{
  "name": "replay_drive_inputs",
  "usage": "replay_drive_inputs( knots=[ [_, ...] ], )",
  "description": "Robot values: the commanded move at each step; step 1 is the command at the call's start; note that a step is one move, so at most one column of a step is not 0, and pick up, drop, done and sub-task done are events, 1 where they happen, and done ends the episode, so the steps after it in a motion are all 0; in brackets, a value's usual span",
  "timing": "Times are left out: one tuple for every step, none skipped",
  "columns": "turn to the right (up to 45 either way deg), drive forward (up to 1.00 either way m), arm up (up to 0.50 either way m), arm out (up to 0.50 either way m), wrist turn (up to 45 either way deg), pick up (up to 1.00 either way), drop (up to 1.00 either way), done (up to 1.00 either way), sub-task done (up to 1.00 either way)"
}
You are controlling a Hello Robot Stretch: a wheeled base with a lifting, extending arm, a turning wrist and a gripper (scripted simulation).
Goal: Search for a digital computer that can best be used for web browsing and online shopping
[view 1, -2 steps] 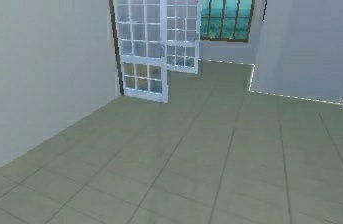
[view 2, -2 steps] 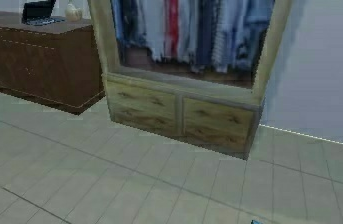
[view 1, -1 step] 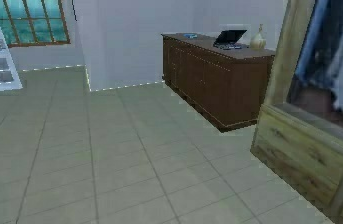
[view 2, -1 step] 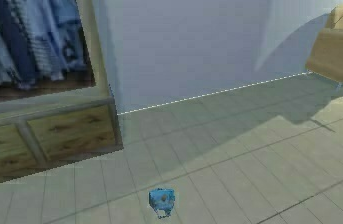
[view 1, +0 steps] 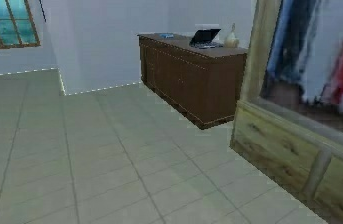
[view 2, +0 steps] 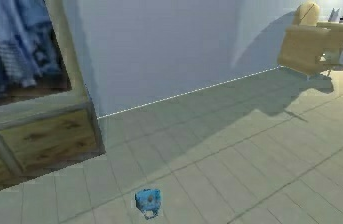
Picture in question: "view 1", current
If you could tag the dark brown wooden sideboard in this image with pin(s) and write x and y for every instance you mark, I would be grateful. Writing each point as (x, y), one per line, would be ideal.
(195, 83)

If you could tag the small blue flat object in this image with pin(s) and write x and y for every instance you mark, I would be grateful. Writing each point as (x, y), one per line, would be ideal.
(166, 35)

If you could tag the black open laptop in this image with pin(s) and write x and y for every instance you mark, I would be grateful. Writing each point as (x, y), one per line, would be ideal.
(204, 37)

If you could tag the cream round vase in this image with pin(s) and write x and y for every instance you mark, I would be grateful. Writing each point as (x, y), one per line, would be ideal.
(231, 40)

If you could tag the light wooden wardrobe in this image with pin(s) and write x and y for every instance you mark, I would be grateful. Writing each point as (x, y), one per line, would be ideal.
(279, 146)

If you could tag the blue hanging garment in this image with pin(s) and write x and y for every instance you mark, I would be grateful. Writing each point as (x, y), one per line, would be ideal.
(287, 40)

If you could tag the white hanging garment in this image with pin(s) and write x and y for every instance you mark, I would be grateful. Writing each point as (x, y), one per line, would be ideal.
(325, 50)

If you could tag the brown framed window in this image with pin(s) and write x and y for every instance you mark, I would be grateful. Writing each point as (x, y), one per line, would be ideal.
(5, 23)

